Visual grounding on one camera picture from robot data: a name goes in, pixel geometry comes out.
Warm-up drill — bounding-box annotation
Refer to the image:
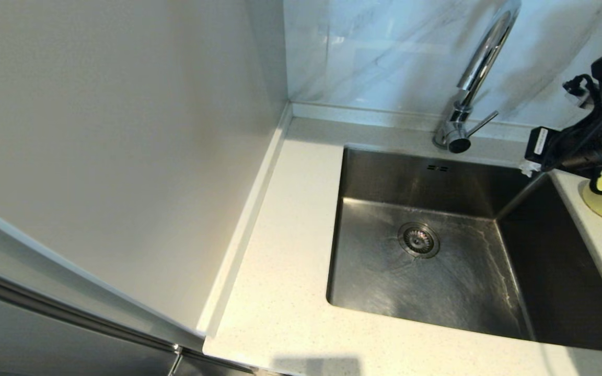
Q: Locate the grey steel cabinet front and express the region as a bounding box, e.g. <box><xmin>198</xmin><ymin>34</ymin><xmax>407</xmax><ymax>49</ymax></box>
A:
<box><xmin>0</xmin><ymin>260</ymin><xmax>260</xmax><ymax>376</ymax></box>

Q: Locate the chrome gooseneck kitchen faucet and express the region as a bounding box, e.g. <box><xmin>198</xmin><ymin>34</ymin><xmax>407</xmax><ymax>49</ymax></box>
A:
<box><xmin>433</xmin><ymin>0</ymin><xmax>521</xmax><ymax>155</ymax></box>

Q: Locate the steel cabinet handle rail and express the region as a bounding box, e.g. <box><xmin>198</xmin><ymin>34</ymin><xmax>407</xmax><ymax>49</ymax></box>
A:
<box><xmin>0</xmin><ymin>261</ymin><xmax>184</xmax><ymax>355</ymax></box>

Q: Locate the stainless steel sink basin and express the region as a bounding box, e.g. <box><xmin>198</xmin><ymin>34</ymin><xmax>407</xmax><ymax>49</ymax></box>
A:
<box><xmin>326</xmin><ymin>147</ymin><xmax>602</xmax><ymax>353</ymax></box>

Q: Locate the round metal drain strainer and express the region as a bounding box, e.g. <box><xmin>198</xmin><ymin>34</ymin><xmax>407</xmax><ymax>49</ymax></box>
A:
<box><xmin>398</xmin><ymin>223</ymin><xmax>441</xmax><ymax>260</ymax></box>

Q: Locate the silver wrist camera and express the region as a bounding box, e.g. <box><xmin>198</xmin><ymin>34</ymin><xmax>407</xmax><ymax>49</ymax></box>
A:
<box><xmin>564</xmin><ymin>74</ymin><xmax>602</xmax><ymax>109</ymax></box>

